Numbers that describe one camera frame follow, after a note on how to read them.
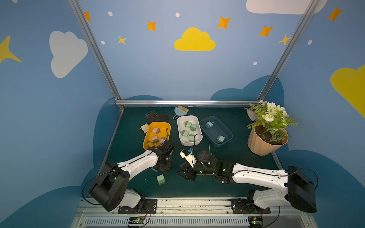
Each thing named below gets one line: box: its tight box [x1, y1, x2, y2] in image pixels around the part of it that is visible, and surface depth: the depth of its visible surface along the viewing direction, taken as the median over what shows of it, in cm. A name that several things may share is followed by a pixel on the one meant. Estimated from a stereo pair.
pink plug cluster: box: [151, 135, 160, 144], surface depth 100 cm
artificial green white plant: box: [247, 99, 299, 143], surface depth 79 cm
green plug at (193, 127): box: [190, 123, 197, 132], surface depth 109 cm
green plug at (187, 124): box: [184, 120, 193, 128], surface depth 110 cm
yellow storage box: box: [142, 121, 172, 151], surface depth 106 cm
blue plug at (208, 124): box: [205, 121, 213, 129], surface depth 110 cm
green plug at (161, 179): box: [156, 173, 166, 187], surface depth 84 cm
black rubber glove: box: [145, 110, 169, 125], surface depth 116 cm
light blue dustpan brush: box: [172, 104, 190, 120], surface depth 122 cm
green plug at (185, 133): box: [179, 129, 190, 138], surface depth 106 cm
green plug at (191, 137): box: [188, 134, 195, 143], surface depth 103 cm
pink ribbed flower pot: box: [247, 124, 289, 156], surface depth 86 cm
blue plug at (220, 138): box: [215, 134, 226, 143], surface depth 103 cm
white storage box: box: [176, 114, 203, 147], surface depth 109 cm
